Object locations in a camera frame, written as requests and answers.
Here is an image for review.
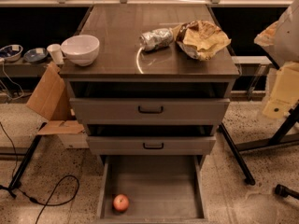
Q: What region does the red apple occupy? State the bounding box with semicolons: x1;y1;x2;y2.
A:
113;194;130;212

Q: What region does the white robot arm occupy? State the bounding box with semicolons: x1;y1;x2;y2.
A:
254;0;299;119

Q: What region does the grey drawer cabinet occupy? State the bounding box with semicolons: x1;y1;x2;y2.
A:
61;5;239;162

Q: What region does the top grey drawer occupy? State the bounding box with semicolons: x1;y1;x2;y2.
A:
70;98;230;125

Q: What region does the middle grey drawer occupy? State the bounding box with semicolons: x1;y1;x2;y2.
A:
87;136;216;155

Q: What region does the bottom open grey drawer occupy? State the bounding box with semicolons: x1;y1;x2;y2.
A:
96;156;207;224

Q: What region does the crushed silver can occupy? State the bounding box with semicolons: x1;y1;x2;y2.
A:
139;28;174;51

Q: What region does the crumpled brown chip bag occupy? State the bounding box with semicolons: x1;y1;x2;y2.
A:
172;21;231;61

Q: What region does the white ceramic bowl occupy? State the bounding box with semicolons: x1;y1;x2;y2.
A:
61;35;100;66

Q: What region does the brown cardboard box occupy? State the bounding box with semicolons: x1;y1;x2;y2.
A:
26;62;88;148

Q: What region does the white paper cup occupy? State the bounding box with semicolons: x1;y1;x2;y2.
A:
47;44;64;64

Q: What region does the blue patterned bowl right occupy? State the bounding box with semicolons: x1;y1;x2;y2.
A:
23;48;49;64

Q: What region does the blue patterned bowl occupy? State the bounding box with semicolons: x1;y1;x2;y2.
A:
0;45;23;63
23;48;49;64

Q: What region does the blue patterned bowl left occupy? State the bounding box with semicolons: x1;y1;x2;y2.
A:
0;45;23;63

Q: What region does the black table leg left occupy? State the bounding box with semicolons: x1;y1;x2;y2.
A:
8;134;41;192

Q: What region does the black round floor object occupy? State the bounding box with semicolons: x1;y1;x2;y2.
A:
275;184;299;200

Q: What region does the black table leg frame right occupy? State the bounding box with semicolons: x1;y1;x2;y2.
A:
219;105;299;186

